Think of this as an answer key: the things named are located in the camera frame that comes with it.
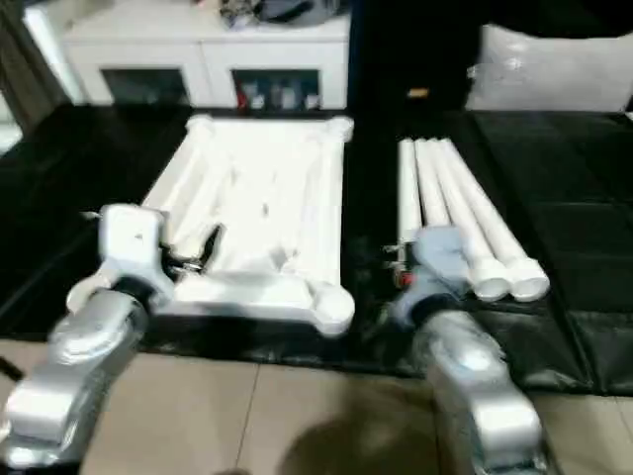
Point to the white plastic table top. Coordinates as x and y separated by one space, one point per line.
257 188

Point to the white plastic table leg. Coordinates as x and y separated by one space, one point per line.
433 178
408 178
475 178
453 178

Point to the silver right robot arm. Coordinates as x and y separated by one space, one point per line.
480 396

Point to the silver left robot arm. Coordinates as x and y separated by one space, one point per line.
74 366

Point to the black work mat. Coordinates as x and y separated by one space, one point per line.
554 198

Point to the small yellow label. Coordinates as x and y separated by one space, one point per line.
418 94

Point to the white cabinet with glass doors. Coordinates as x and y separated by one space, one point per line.
198 49

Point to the grey carrying case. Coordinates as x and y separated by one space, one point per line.
297 10

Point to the grey cushion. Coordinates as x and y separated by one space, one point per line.
554 69

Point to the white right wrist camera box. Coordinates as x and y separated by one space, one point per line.
437 257

